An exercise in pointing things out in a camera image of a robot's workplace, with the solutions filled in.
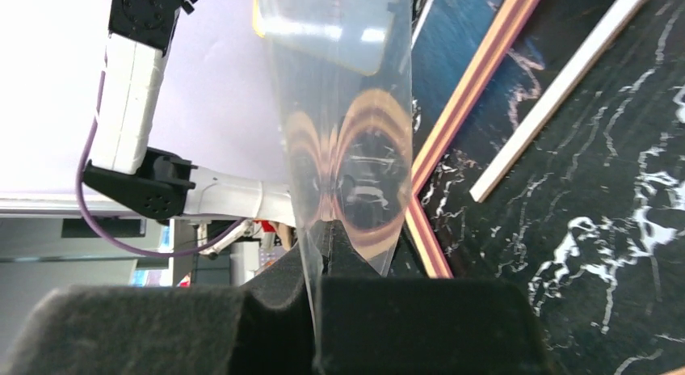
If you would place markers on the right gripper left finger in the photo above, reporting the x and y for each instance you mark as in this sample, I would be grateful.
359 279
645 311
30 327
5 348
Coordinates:
261 327

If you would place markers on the pink wooden picture frame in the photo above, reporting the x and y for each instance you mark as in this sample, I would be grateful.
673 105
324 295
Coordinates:
503 30

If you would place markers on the seascape photo on board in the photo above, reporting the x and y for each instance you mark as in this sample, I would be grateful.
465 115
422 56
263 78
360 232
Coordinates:
605 31

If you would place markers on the yellow-framed whiteboard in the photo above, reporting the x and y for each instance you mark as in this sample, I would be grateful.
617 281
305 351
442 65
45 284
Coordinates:
351 33

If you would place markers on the clear acrylic sheet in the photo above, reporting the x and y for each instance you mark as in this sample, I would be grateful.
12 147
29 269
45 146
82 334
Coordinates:
348 146

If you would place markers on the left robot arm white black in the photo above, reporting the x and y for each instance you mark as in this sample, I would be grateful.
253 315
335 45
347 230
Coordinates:
118 161

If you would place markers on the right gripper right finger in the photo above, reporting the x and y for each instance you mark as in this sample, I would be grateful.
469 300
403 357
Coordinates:
368 324

